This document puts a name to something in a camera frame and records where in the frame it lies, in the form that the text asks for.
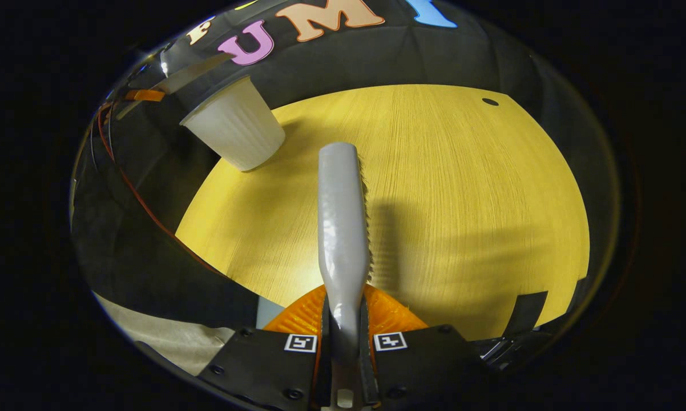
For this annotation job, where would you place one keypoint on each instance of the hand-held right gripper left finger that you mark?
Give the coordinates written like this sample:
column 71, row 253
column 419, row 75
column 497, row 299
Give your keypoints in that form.
column 325, row 371

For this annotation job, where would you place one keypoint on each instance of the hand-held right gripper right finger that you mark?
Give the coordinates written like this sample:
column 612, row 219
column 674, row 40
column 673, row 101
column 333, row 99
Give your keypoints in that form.
column 370, row 371

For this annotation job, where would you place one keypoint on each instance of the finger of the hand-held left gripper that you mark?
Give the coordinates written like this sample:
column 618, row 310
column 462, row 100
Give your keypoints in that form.
column 145, row 95

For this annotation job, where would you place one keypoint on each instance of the white ribbed garbage bin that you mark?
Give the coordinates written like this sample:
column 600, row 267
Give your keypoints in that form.
column 237, row 128

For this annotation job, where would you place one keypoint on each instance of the small grey broom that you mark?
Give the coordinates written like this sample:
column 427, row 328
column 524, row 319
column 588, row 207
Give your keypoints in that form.
column 342, row 228

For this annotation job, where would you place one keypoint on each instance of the wooden desktop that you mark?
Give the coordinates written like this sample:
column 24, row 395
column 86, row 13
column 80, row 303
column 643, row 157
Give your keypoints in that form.
column 463, row 217

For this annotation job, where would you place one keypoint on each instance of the person's light grey clothing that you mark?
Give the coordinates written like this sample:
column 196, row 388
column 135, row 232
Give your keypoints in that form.
column 177, row 342

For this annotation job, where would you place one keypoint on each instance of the black strip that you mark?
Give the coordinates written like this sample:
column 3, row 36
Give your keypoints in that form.
column 528, row 311

